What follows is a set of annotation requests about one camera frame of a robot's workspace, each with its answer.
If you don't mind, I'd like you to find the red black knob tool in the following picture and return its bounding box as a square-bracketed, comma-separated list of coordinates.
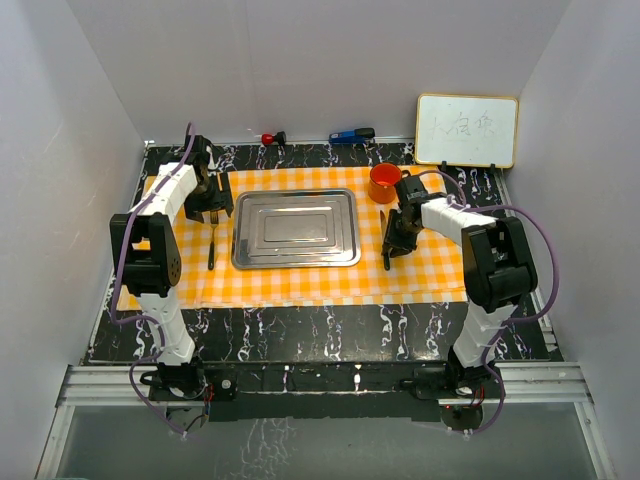
[261, 131, 287, 146]

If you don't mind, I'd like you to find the yellow checkered tablecloth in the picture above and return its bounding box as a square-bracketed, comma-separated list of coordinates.
[117, 164, 471, 311]

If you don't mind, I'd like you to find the small whiteboard yellow frame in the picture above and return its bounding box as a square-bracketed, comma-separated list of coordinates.
[414, 93, 519, 169]

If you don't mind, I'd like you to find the orange translucent cup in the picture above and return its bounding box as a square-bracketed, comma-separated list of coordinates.
[368, 163, 402, 204]

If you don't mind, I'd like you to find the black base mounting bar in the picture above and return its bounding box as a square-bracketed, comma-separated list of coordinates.
[141, 360, 500, 422]

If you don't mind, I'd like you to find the blue marker pen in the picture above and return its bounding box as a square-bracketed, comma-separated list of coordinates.
[328, 127, 376, 145]

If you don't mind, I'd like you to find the aluminium frame rail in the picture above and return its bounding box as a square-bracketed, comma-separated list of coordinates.
[36, 361, 616, 479]

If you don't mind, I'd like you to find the silver fork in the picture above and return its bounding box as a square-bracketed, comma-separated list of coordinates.
[208, 211, 219, 271]

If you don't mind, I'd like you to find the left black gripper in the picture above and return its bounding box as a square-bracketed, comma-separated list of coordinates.
[186, 174, 232, 224]

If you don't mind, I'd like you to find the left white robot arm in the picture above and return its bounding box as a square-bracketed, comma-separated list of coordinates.
[109, 128, 234, 400]

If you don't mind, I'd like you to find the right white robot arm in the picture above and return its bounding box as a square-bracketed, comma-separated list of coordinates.
[381, 170, 538, 398]

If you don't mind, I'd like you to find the silver metal tray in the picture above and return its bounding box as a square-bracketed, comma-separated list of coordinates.
[231, 188, 361, 270]

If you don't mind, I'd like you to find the black handled table knife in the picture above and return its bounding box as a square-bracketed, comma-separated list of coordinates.
[379, 210, 390, 271]

